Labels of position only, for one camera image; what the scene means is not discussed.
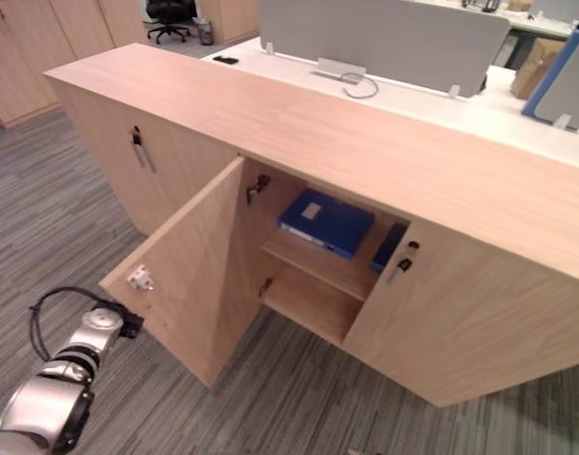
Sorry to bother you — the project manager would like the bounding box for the white looped cable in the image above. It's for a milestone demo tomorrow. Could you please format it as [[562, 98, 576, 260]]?
[[339, 72, 380, 100]]

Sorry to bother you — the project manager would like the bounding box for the white office desk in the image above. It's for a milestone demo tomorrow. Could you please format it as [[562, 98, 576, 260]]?
[[199, 37, 579, 172]]

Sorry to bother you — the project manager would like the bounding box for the upright blue folder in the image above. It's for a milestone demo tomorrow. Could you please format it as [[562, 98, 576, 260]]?
[[370, 223, 409, 275]]

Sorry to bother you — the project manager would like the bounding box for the white door latch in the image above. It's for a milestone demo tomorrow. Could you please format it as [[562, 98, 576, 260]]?
[[126, 264, 155, 293]]

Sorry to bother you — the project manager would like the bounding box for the open wooden cabinet door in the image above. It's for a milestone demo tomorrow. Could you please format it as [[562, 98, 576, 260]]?
[[98, 156, 246, 389]]

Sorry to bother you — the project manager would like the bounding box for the blue-edged grey divider panel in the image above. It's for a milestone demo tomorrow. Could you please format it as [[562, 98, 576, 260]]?
[[521, 27, 579, 126]]

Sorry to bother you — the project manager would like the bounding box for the silver handle with round lock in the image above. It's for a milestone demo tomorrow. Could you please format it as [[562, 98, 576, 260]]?
[[386, 241, 421, 288]]

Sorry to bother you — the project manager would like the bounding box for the silver handle with black key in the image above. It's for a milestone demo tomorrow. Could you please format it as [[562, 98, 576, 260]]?
[[129, 124, 157, 173]]

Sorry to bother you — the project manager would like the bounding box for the black office chair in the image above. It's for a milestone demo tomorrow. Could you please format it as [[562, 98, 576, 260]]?
[[145, 0, 198, 46]]

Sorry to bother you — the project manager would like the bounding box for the blue folder with white label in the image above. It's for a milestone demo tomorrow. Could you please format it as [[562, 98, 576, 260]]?
[[277, 188, 376, 261]]

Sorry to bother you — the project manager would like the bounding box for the brown cardboard box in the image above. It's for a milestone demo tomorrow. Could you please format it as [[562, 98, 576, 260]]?
[[510, 37, 568, 100]]

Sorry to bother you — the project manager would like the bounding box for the silver desk cable tray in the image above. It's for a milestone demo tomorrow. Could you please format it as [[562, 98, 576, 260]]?
[[311, 57, 368, 82]]

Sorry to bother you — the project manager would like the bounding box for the long wooden low cabinet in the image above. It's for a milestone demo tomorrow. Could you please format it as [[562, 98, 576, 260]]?
[[43, 42, 579, 409]]

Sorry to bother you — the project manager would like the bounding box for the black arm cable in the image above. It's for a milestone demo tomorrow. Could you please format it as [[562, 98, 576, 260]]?
[[28, 286, 111, 361]]

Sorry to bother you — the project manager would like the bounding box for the wooden cabinet shelf board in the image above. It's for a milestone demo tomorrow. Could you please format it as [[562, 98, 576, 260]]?
[[261, 227, 383, 303]]

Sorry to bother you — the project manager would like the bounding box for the grey desk divider panel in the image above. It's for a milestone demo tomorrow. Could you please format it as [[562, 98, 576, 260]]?
[[259, 0, 512, 99]]

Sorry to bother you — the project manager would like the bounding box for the tall wooden wall cabinet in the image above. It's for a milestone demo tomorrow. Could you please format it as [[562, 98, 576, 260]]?
[[0, 0, 149, 128]]

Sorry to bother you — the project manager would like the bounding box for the black door hinge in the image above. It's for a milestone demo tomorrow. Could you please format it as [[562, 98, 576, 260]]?
[[244, 173, 272, 206]]

